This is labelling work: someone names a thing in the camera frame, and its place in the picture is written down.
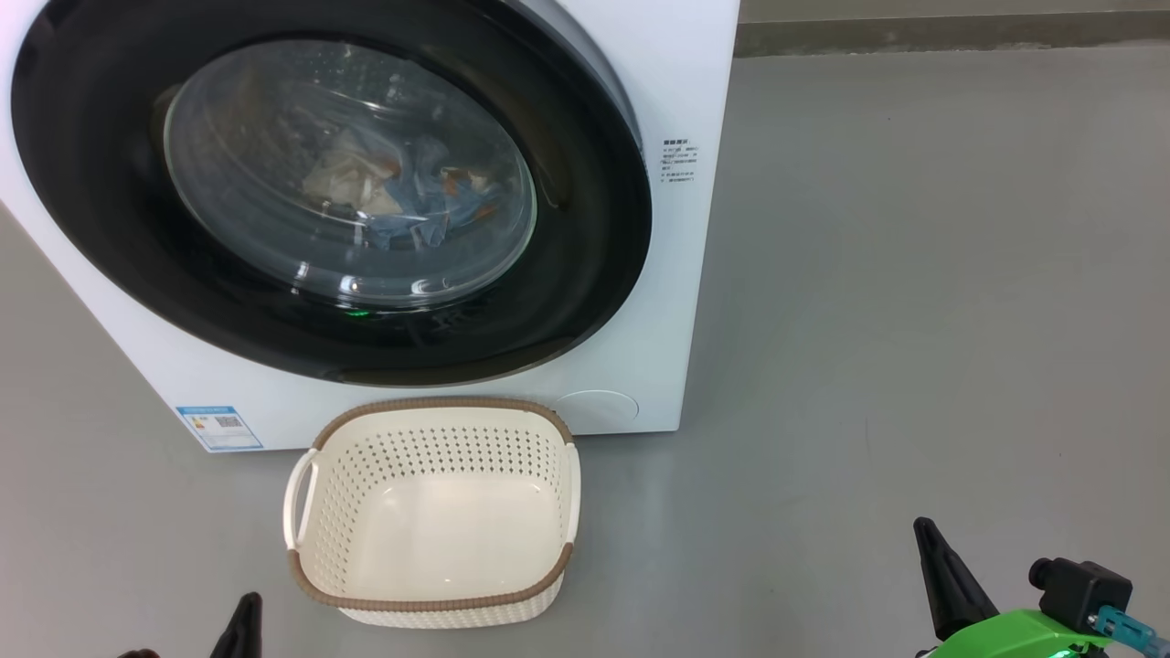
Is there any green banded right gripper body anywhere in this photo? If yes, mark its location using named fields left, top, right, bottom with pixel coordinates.
left=919, top=609, right=1112, bottom=658

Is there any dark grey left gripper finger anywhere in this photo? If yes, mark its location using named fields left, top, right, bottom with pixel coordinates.
left=210, top=592, right=263, bottom=658

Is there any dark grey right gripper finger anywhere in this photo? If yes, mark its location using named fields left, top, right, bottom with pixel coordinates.
left=914, top=516, right=999, bottom=641

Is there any cream white garment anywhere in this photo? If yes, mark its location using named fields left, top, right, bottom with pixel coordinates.
left=302, top=151, right=403, bottom=218

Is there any dark round washer door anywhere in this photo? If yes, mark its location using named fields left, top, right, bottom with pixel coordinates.
left=11, top=0, right=653, bottom=387

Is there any cream perforated laundry basket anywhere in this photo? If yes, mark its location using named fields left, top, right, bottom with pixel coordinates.
left=282, top=396, right=582, bottom=630

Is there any white front-load washing machine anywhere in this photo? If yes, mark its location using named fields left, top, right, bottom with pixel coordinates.
left=0, top=0, right=741, bottom=455

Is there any blue energy label sticker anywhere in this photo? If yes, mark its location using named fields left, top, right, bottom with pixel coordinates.
left=175, top=405, right=264, bottom=452

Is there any teal cable connector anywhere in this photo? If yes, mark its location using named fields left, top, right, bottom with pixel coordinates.
left=1092, top=605, right=1170, bottom=652

